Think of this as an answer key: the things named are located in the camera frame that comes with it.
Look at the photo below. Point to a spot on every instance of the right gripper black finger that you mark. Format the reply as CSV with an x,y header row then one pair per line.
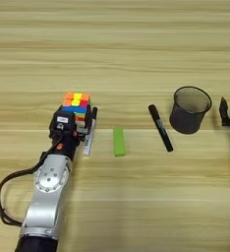
x,y
224,113

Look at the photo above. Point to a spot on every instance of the multicoloured puzzle cube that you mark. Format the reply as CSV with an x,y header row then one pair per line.
x,y
77,103

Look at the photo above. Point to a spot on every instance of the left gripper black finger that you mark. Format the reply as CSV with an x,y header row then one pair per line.
x,y
58,109
89,119

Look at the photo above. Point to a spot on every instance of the black mesh pen cup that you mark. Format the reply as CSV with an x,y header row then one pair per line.
x,y
189,111

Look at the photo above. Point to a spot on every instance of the green eraser block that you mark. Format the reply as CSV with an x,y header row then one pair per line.
x,y
119,142

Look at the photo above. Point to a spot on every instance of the left gripper's small black box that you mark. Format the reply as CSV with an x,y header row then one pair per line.
x,y
63,121

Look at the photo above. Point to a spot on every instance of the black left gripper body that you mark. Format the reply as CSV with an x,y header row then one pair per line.
x,y
66,144

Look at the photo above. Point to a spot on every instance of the white marker pen black cap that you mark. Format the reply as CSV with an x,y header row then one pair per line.
x,y
88,144

